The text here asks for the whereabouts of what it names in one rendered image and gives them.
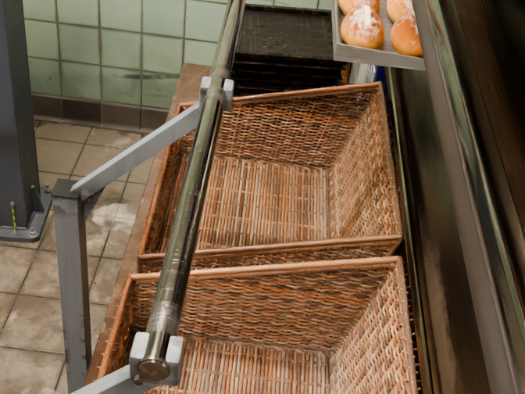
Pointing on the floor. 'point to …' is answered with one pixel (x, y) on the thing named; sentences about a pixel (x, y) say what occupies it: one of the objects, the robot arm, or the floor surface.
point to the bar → (182, 216)
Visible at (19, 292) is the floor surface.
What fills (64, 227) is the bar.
